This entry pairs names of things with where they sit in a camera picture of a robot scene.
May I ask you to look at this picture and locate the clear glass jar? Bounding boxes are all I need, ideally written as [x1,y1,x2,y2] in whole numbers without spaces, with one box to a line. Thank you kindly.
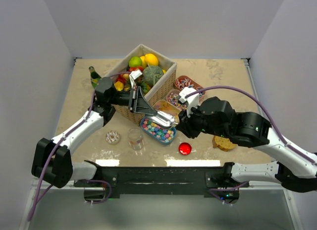
[128,128,144,150]

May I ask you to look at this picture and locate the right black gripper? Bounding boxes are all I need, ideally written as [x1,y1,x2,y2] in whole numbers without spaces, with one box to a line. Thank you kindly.
[175,102,229,138]

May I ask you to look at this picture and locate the black base mount frame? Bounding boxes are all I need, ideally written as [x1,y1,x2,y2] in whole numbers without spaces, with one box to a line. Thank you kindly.
[74,164,249,204]

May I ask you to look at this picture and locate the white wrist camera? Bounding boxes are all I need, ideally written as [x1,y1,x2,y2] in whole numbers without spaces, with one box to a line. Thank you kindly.
[177,87,199,117]
[129,69,143,87]

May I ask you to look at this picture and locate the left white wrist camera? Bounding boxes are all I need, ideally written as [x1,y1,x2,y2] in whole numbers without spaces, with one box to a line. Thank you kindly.
[129,69,143,87]

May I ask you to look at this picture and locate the pink tray of lollipops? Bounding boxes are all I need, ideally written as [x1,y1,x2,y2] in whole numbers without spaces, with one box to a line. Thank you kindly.
[174,75,203,91]

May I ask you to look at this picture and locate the blue tray star candies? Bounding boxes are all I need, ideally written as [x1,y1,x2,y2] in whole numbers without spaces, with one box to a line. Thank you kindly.
[140,117,177,145]

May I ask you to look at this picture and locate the green lime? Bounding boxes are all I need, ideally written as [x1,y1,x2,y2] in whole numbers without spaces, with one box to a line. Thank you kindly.
[128,56,143,67]

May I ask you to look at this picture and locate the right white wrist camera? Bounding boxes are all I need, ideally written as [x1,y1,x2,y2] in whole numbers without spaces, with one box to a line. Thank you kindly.
[177,87,199,117]

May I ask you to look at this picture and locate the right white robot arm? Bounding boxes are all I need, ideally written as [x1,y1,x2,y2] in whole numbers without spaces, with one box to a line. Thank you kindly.
[176,96,317,193]

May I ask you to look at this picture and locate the wicker basket with liner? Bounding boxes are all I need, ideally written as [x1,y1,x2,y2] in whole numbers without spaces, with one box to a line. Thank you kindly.
[103,43,178,126]

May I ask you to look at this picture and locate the green glass bottle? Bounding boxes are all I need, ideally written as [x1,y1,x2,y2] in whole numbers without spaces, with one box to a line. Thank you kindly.
[89,66,102,89]

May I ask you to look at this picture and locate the yellow lemon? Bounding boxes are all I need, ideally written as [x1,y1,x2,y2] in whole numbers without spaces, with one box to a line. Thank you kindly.
[144,54,159,66]

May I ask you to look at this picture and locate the bread slice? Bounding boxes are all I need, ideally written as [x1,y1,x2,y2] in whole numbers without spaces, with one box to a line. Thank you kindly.
[212,136,237,152]

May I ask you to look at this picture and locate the sprinkled donut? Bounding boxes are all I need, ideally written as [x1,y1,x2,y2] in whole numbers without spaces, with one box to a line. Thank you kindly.
[106,130,121,145]

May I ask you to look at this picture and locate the green cantaloupe melon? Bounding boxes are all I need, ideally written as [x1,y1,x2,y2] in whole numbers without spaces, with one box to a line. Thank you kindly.
[142,65,164,87]

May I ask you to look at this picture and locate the pink tray swirl lollipops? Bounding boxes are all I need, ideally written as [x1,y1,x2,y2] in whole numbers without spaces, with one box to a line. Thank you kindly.
[165,89,187,110]

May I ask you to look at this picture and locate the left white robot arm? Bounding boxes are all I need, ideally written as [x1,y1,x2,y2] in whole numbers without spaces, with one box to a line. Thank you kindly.
[31,77,157,188]

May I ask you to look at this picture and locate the silver metal scoop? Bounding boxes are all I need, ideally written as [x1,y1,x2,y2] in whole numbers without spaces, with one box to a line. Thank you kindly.
[145,111,179,129]

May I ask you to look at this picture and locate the yellow tray gummy candies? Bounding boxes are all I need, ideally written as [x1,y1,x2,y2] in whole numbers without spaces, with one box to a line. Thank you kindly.
[153,100,181,116]

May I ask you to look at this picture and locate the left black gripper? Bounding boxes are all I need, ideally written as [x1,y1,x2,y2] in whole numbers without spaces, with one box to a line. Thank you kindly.
[109,85,157,115]

